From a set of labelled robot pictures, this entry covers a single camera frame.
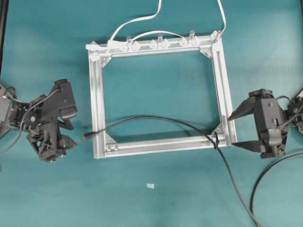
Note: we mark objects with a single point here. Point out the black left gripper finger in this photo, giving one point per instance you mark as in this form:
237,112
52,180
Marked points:
65,142
65,123

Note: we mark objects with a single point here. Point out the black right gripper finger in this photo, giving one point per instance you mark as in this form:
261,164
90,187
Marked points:
244,109
253,145

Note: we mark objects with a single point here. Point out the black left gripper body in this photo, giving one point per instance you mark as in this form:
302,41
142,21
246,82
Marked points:
44,136

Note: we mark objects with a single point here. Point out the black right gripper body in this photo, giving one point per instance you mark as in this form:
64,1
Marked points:
268,116

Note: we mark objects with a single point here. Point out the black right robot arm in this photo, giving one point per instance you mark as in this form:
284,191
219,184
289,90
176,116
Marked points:
293,114

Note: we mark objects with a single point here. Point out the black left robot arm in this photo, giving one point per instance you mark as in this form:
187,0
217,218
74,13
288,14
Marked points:
15,114

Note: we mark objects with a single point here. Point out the small clear tape piece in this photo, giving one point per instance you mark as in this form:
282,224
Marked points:
150,185

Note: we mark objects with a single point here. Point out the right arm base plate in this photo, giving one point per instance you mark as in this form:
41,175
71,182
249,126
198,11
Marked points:
300,94

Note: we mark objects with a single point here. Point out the aluminium extrusion frame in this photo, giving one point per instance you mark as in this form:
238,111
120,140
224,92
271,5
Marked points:
101,54

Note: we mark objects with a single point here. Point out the corner aluminium post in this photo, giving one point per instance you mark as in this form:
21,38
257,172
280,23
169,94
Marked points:
216,35

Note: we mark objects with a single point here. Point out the short aluminium post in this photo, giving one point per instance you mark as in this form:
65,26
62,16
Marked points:
191,38

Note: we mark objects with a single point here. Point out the tall aluminium post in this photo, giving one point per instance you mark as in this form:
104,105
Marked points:
129,43

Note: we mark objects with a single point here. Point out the middle aluminium post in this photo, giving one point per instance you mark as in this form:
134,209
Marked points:
160,40

